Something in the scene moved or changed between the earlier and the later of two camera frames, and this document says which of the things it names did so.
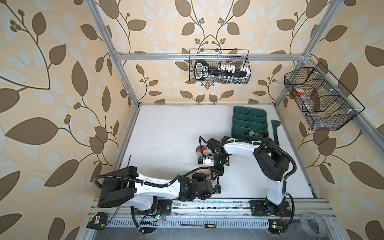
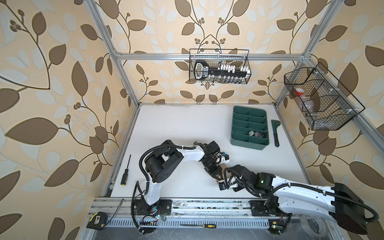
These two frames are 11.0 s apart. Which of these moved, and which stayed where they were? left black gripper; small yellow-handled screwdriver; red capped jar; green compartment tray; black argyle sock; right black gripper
Moved: right black gripper; left black gripper
Stayed: black argyle sock; green compartment tray; small yellow-handled screwdriver; red capped jar
